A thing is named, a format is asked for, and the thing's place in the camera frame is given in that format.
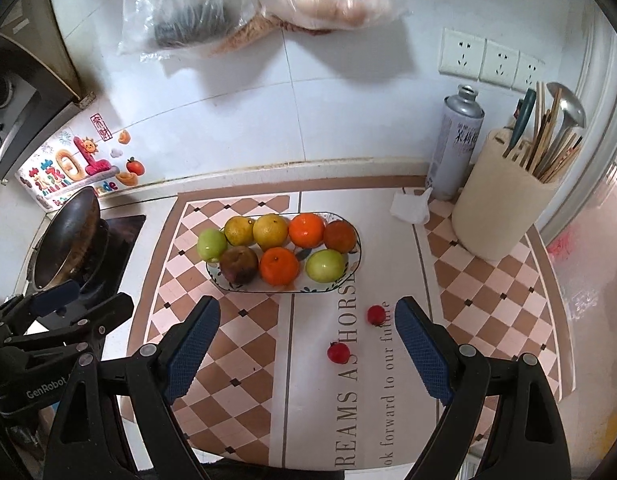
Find small yellow citrus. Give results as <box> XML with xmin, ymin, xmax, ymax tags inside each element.
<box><xmin>223</xmin><ymin>216</ymin><xmax>255</xmax><ymax>247</ymax></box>

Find oval patterned fruit plate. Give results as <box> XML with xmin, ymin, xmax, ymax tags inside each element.
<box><xmin>197</xmin><ymin>211</ymin><xmax>361</xmax><ymax>294</ymax></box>

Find small green apple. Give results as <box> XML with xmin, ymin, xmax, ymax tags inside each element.
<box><xmin>197</xmin><ymin>229</ymin><xmax>228</xmax><ymax>262</ymax></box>

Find black wok pan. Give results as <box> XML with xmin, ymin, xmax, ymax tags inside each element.
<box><xmin>28</xmin><ymin>186</ymin><xmax>100</xmax><ymax>290</ymax></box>

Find large yellow citrus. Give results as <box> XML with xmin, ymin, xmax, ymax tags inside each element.
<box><xmin>253</xmin><ymin>214</ymin><xmax>288</xmax><ymax>252</ymax></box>

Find wooden chopsticks bundle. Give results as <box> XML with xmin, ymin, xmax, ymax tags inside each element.
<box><xmin>513</xmin><ymin>82</ymin><xmax>586</xmax><ymax>184</ymax></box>

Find large green apple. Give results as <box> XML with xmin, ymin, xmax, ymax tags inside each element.
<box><xmin>305</xmin><ymin>249</ymin><xmax>346</xmax><ymax>283</ymax></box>

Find metal ladle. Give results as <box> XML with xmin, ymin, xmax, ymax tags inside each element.
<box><xmin>534</xmin><ymin>81</ymin><xmax>587</xmax><ymax>179</ymax></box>

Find dark brown pear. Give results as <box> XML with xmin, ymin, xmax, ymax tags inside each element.
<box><xmin>220</xmin><ymin>246</ymin><xmax>258</xmax><ymax>285</ymax></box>

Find crumpled white tissue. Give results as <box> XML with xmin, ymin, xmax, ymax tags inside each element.
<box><xmin>389</xmin><ymin>188</ymin><xmax>432</xmax><ymax>226</ymax></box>

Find cream utensil holder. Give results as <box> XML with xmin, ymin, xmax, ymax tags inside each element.
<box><xmin>451</xmin><ymin>128</ymin><xmax>560</xmax><ymax>261</ymax></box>

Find grey gas canister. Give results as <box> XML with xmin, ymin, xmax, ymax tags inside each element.
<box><xmin>425</xmin><ymin>84</ymin><xmax>485</xmax><ymax>200</ymax></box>

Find dark orange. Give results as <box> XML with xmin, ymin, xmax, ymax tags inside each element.
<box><xmin>323</xmin><ymin>220</ymin><xmax>357</xmax><ymax>254</ymax></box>

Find bright orange mandarin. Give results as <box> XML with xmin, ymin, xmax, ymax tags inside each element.
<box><xmin>288</xmin><ymin>212</ymin><xmax>325</xmax><ymax>248</ymax></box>

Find plastic bag dark contents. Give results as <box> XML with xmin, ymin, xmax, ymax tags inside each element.
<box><xmin>118</xmin><ymin>0</ymin><xmax>258</xmax><ymax>58</ymax></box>

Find white wall socket strip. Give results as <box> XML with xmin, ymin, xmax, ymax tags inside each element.
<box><xmin>438</xmin><ymin>28</ymin><xmax>546</xmax><ymax>92</ymax></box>

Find colourful wall sticker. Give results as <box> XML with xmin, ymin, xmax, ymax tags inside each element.
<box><xmin>16</xmin><ymin>113</ymin><xmax>146</xmax><ymax>211</ymax></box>

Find green handled utensil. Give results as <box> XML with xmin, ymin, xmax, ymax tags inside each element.
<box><xmin>503</xmin><ymin>89</ymin><xmax>537</xmax><ymax>158</ymax></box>

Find range hood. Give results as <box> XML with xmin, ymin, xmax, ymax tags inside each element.
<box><xmin>0</xmin><ymin>0</ymin><xmax>86</xmax><ymax>181</ymax></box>

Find checkered counter mat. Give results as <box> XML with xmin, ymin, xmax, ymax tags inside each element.
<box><xmin>109</xmin><ymin>188</ymin><xmax>572</xmax><ymax>470</ymax></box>

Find red cherry tomato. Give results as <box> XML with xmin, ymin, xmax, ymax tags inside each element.
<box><xmin>327</xmin><ymin>342</ymin><xmax>351</xmax><ymax>364</ymax></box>
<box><xmin>367</xmin><ymin>304</ymin><xmax>387</xmax><ymax>327</ymax></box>

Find black gas stove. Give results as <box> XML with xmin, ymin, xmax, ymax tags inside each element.
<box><xmin>38</xmin><ymin>214</ymin><xmax>146</xmax><ymax>330</ymax></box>

